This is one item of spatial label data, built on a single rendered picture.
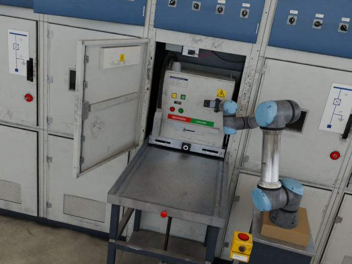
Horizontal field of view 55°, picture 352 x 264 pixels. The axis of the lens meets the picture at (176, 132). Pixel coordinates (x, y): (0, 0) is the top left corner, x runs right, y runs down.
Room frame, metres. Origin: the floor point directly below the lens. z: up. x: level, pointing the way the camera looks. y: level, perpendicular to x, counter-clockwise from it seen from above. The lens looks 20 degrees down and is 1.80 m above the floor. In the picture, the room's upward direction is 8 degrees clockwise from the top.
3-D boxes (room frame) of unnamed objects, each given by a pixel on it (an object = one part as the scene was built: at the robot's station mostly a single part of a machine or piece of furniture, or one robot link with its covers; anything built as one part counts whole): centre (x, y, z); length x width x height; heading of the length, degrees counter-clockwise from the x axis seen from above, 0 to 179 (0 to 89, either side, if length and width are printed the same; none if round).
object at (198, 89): (2.19, -0.09, 1.15); 0.48 x 0.01 x 0.48; 83
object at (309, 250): (1.58, -0.65, 0.74); 0.32 x 0.32 x 0.02; 79
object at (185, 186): (1.81, -0.04, 0.82); 0.68 x 0.62 x 0.06; 173
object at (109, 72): (1.92, 0.40, 1.21); 0.63 x 0.07 x 0.74; 155
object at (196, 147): (2.20, -0.09, 0.89); 0.54 x 0.05 x 0.06; 83
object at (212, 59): (2.54, -0.13, 1.18); 0.78 x 0.69 x 0.79; 173
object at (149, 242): (1.81, -0.04, 0.46); 0.64 x 0.58 x 0.66; 173
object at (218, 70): (2.75, -0.15, 1.28); 0.58 x 0.02 x 0.19; 83
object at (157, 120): (2.14, 0.13, 1.04); 0.08 x 0.05 x 0.17; 173
